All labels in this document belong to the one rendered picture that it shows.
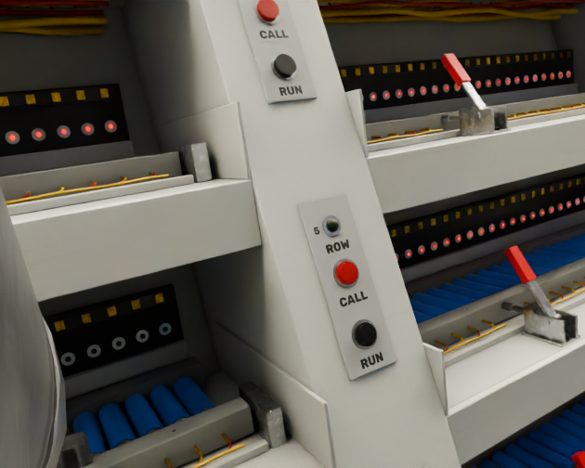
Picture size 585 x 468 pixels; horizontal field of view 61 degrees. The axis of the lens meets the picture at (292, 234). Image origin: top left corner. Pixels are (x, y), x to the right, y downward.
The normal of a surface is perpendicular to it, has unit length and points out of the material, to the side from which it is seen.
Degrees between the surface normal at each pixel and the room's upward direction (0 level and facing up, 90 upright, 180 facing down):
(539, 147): 108
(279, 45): 90
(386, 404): 90
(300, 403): 90
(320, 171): 90
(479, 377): 18
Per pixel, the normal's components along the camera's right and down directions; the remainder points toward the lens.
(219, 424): 0.50, 0.11
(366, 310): 0.42, -0.20
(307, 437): -0.86, 0.21
